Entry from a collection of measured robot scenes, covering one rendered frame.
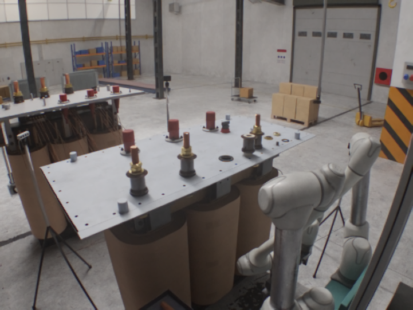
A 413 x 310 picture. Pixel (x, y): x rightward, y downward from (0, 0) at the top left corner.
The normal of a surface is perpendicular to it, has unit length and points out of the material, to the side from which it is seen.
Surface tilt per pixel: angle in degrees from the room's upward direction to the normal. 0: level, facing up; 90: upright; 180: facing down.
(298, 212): 86
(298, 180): 17
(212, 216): 90
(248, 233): 90
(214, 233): 90
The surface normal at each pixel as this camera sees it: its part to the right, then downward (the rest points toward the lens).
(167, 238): 0.68, 0.28
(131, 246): -0.09, 0.37
